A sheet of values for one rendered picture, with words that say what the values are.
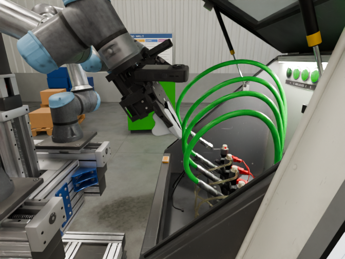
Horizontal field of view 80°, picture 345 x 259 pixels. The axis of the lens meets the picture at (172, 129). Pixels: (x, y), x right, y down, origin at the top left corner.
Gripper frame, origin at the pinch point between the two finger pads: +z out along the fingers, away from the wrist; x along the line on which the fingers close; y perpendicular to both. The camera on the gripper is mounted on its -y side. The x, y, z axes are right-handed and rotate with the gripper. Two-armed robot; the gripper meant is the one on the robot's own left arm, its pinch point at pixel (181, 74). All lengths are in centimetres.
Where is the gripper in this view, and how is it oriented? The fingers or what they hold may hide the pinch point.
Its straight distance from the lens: 94.2
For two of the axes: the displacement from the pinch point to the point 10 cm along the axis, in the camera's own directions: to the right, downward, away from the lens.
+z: 8.3, 5.5, -0.3
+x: -1.1, 1.1, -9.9
